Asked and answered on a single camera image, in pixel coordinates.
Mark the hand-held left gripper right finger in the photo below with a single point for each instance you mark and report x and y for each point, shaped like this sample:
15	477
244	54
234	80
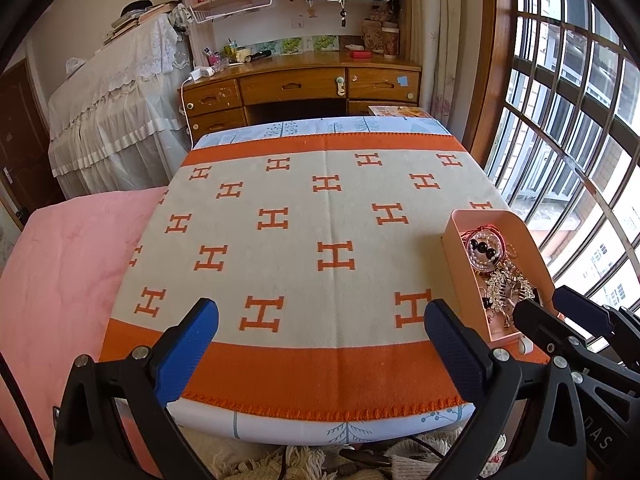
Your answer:
452	345

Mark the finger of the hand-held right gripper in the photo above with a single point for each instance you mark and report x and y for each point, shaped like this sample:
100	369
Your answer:
580	305
542	325

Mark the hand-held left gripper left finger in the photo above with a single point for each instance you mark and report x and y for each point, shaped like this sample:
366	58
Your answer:
187	345

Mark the silver rhinestone hair clip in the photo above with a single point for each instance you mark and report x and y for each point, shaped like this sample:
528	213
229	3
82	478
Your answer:
505	275

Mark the pink cardboard box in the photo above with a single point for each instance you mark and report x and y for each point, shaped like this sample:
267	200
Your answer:
462	280

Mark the pink bed blanket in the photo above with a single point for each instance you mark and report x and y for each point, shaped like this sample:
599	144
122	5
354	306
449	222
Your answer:
70	270

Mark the orange patterned blanket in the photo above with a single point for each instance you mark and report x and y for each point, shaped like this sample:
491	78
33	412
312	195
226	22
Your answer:
310	220

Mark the window grille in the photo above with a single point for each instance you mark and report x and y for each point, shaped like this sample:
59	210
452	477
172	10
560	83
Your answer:
565	100

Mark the lace-covered piano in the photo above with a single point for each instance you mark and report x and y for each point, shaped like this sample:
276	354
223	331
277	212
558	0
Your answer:
115	105

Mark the brown wooden door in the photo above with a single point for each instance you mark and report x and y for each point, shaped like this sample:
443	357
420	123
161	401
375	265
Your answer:
22	135

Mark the white charger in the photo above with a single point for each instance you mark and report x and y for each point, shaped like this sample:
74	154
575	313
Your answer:
200	73

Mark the green drawer lock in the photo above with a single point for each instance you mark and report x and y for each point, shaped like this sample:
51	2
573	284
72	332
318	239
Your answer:
341	87

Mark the desk pen holder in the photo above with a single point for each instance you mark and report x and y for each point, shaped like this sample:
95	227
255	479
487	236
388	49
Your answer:
227	52

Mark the pale floral curtain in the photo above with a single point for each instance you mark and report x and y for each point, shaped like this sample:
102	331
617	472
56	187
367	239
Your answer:
440	45

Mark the black flashlight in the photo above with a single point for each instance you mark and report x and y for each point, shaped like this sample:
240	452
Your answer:
260	54

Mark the wooden desk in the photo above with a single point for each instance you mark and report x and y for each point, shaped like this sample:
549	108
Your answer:
300	67

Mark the small red box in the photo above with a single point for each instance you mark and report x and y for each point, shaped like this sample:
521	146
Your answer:
360	53

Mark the paper cup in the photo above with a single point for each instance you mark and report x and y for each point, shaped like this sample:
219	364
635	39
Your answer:
390	40

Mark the floral bag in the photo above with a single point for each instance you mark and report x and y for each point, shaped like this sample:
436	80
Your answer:
372	35

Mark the stack of books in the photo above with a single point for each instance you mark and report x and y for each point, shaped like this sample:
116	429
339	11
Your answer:
132	20

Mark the hanging keys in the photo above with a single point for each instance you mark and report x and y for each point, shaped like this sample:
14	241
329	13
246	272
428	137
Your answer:
343	16

